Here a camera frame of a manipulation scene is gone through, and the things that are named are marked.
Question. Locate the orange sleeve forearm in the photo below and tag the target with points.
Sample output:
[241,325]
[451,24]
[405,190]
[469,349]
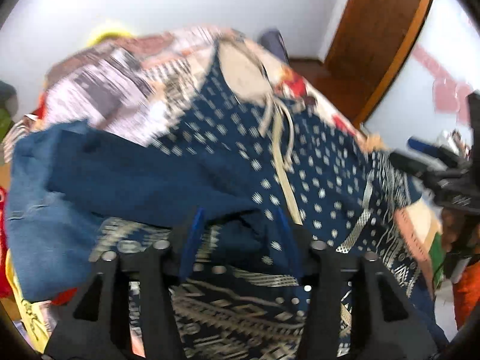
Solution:
[466,294]

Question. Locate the navy patterned hooded garment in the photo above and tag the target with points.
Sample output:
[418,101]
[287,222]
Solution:
[78,191]

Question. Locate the yellow cloth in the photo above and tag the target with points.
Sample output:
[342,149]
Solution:
[33,315]

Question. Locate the white sliding wardrobe door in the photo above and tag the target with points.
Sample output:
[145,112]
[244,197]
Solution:
[427,99]

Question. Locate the brown wooden door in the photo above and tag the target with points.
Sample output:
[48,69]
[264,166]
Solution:
[370,46]

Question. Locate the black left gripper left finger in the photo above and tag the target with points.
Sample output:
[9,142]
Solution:
[96,323]

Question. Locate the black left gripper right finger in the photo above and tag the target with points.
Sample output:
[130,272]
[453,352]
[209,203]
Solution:
[385,324]

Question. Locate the grey blue bag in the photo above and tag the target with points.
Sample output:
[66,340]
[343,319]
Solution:
[272,40]

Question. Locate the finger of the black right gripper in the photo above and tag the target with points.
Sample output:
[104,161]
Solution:
[414,168]
[441,153]

